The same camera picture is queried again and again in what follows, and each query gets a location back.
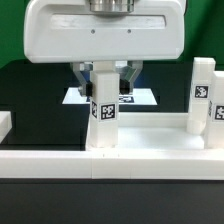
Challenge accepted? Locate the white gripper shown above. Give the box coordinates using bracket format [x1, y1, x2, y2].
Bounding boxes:
[24, 0, 185, 97]

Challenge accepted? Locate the white desk tabletop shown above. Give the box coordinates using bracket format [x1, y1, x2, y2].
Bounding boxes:
[85, 111, 224, 153]

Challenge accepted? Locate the fiducial marker sheet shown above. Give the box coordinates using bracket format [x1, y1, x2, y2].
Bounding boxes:
[62, 87, 157, 106]

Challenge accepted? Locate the white front fence bar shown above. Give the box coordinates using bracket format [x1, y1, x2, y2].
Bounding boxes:
[0, 149, 224, 180]

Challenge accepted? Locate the white left fence block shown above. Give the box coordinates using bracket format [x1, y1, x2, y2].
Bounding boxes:
[0, 111, 12, 143]

